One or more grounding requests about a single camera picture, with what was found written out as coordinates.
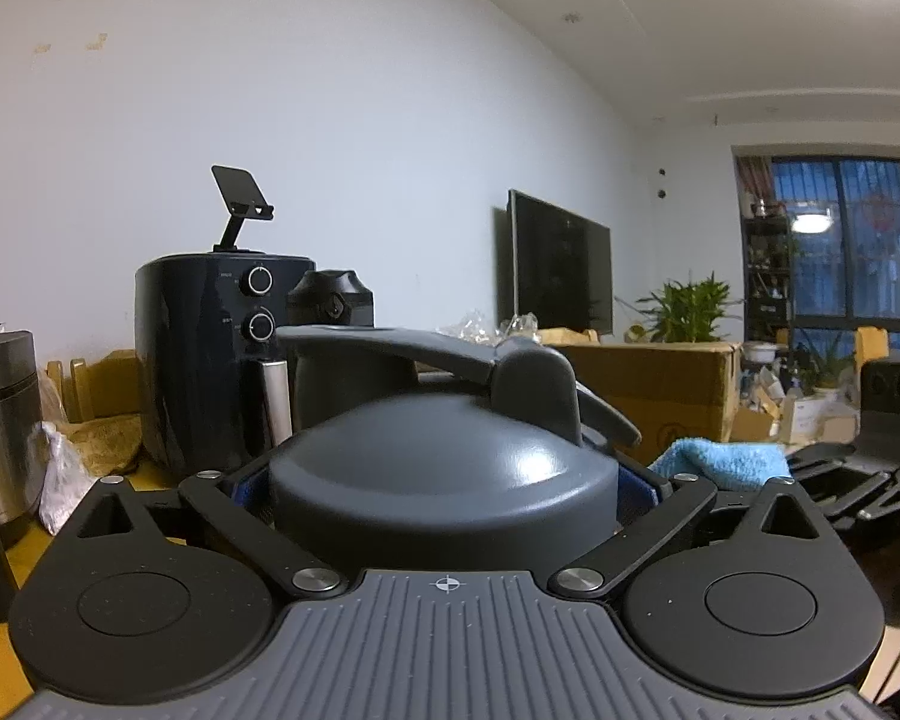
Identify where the clear plastic food bag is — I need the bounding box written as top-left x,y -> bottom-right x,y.
435,311 -> 545,346

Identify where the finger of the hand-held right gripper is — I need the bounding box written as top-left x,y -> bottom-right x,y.
821,469 -> 900,533
787,444 -> 900,477

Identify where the dark storage shelf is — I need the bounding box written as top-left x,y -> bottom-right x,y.
742,214 -> 792,342

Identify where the potted green plant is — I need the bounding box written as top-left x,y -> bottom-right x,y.
616,274 -> 743,346

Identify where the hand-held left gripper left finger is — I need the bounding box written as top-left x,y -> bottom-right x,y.
75,469 -> 350,602

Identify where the grey bottle lid with handle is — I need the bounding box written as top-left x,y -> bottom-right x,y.
270,325 -> 642,569

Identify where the black phone stand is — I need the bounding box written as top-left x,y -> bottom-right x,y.
211,165 -> 276,252

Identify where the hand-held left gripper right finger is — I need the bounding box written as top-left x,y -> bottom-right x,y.
549,469 -> 822,601

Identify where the flat-screen television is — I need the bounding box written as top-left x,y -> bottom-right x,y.
506,190 -> 614,335

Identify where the barred window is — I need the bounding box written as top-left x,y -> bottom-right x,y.
735,154 -> 900,353

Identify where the dark blue air fryer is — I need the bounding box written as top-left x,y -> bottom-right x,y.
135,249 -> 317,487

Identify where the black frosted water bottle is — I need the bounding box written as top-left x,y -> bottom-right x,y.
286,270 -> 376,432

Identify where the blue microfiber cloth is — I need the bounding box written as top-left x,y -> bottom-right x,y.
656,439 -> 792,492

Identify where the cardboard box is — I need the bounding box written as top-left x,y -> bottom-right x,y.
540,341 -> 743,466

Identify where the silver rice cooker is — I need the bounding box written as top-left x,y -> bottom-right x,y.
0,330 -> 44,548

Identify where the white plastic bag of grains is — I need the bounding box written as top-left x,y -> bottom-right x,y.
39,421 -> 98,537

